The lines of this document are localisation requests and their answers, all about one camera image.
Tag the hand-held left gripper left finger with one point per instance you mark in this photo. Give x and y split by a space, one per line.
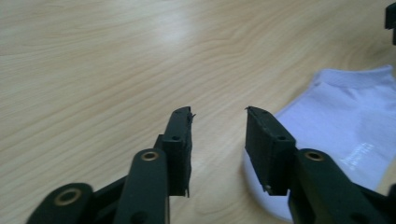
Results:
179 155

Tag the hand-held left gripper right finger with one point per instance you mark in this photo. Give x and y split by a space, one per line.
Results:
271 155

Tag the light purple sock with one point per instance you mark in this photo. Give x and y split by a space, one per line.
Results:
342 118

